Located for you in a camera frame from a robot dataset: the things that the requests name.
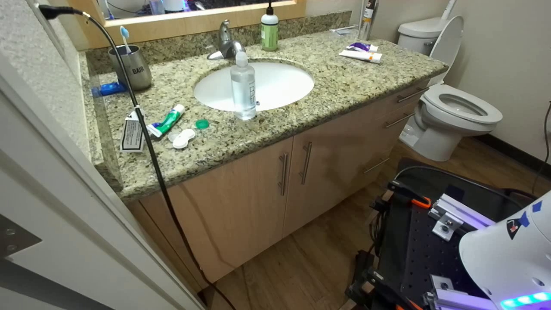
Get white contact lens case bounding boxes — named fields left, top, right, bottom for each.
left=168, top=128, right=199, bottom=152

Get black cable along wall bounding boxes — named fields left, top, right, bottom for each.
left=538, top=99, right=551, bottom=167

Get green white toothpaste tube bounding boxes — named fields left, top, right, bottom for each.
left=144, top=102, right=189, bottom=142

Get black coiled cable bundle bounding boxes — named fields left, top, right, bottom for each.
left=342, top=248, right=404, bottom=310

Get blue white toothbrush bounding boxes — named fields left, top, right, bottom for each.
left=116, top=25, right=134, bottom=57

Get blue flat plastic item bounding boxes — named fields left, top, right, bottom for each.
left=89, top=80, right=129, bottom=99

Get chrome sink faucet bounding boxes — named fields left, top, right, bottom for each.
left=204, top=19, right=246, bottom=62

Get orange black clamp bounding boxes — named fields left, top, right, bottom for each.
left=383, top=180, right=433, bottom=212

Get clear plastic bottle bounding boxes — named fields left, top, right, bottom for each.
left=228, top=49, right=258, bottom=123

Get metal drawer handle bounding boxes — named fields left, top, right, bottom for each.
left=394, top=85, right=426, bottom=105
left=382, top=111, right=413, bottom=131

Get grey metal toothbrush holder cup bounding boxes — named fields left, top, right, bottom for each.
left=106, top=45, right=154, bottom=93

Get purple white tube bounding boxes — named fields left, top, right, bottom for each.
left=345, top=40, right=380, bottom=56

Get small grey rectangular box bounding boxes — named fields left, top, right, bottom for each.
left=120, top=109, right=146, bottom=155

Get white toothpaste tube orange cap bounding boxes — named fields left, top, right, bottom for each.
left=337, top=47, right=385, bottom=66

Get metal cabinet door handle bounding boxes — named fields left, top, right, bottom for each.
left=299, top=140, right=313, bottom=186
left=277, top=150, right=290, bottom=198

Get aluminium robot mounting plate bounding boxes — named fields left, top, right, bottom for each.
left=425, top=192, right=500, bottom=310

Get white oval sink basin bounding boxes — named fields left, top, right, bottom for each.
left=191, top=59, right=316, bottom=114

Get green soap pump bottle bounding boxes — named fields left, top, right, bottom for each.
left=258, top=0, right=282, bottom=54

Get wood framed wall mirror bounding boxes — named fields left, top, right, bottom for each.
left=67, top=0, right=306, bottom=52

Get white door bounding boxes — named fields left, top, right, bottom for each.
left=0, top=54, right=206, bottom=310

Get light wood vanity cabinet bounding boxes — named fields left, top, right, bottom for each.
left=127, top=78, right=430, bottom=297

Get flat pale plastic packet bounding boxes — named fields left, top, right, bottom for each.
left=328, top=25, right=363, bottom=40

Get black power cable with plug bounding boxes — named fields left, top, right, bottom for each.
left=36, top=4, right=237, bottom=310

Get white toilet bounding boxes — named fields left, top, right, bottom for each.
left=395, top=0, right=506, bottom=164

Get black robot table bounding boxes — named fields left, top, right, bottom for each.
left=342, top=157, right=551, bottom=310

